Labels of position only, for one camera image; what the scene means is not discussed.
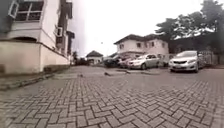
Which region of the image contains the dark car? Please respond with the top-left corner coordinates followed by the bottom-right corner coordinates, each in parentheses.
top-left (103, 55), bottom-right (122, 69)

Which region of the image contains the red car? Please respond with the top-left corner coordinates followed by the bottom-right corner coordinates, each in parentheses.
top-left (118, 57), bottom-right (134, 69)

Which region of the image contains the small distant house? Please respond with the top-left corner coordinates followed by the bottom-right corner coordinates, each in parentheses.
top-left (85, 49), bottom-right (105, 66)

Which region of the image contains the silver car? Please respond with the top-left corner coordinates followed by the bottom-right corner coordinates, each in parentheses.
top-left (127, 53), bottom-right (161, 71)
top-left (167, 50), bottom-right (205, 74)

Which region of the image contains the white house with dark roof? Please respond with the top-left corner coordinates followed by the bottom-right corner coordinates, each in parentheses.
top-left (113, 33), bottom-right (170, 61)

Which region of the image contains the grey brick paved road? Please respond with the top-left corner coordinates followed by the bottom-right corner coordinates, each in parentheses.
top-left (0, 65), bottom-right (224, 128)

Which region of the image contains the white multi-storey building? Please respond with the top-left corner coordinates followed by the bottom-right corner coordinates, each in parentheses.
top-left (0, 0), bottom-right (76, 76)

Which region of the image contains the concrete kerb strip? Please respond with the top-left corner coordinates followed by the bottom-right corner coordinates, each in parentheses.
top-left (0, 68), bottom-right (71, 92)

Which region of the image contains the large dark tree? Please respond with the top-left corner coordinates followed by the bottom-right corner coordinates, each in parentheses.
top-left (154, 0), bottom-right (224, 56)

